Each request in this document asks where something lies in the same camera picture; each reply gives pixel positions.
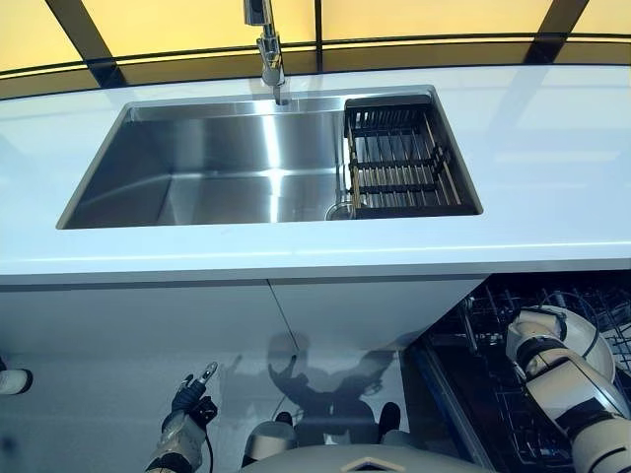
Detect left robot hand dark palm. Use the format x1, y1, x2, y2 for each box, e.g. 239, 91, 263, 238
170, 361, 219, 421

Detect right robot hand dark palm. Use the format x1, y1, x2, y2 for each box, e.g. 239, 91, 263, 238
551, 309, 571, 344

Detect left robot leg black foot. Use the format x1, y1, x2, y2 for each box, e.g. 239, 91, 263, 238
244, 411, 297, 464

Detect wide white cabinet door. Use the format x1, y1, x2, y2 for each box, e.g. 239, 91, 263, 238
0, 280, 297, 366

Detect robot torso white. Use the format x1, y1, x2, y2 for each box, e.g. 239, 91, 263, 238
241, 442, 494, 473

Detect white shoe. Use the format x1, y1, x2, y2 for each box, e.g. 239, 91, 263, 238
0, 367, 34, 395

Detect narrow white cabinet door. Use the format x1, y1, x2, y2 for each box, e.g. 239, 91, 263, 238
268, 278, 489, 354

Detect black sink dish rack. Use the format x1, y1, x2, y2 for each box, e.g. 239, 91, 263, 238
343, 96, 467, 220

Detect stainless steel sink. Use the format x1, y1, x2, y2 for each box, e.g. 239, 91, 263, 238
54, 84, 484, 232

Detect round sink drain strainer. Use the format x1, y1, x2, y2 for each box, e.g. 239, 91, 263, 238
323, 199, 357, 222

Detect chrome pull-down faucet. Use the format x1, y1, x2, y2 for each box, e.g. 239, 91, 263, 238
244, 0, 292, 107

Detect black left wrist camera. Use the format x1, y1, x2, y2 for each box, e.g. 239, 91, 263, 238
196, 396, 219, 425

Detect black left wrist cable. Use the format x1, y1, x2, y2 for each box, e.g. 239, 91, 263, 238
199, 423, 216, 473

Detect dishwasher wire rack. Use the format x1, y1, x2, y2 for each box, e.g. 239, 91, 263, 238
428, 280, 631, 473

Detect dark window frame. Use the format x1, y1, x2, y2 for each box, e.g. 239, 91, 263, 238
0, 0, 631, 100

